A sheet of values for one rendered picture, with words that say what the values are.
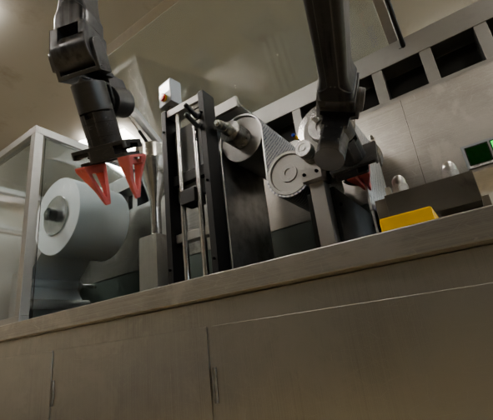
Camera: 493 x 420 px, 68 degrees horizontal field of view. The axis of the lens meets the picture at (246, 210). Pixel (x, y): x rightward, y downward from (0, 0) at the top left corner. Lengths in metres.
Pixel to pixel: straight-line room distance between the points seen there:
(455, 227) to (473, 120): 0.75
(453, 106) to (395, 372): 0.88
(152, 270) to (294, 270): 0.80
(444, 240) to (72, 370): 0.82
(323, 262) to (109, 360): 0.53
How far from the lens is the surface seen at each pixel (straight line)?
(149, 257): 1.31
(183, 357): 0.73
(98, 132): 0.66
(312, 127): 0.93
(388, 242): 0.52
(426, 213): 0.54
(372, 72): 1.38
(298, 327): 0.59
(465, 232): 0.51
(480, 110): 1.24
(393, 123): 1.27
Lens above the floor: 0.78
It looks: 19 degrees up
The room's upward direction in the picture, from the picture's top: 7 degrees counter-clockwise
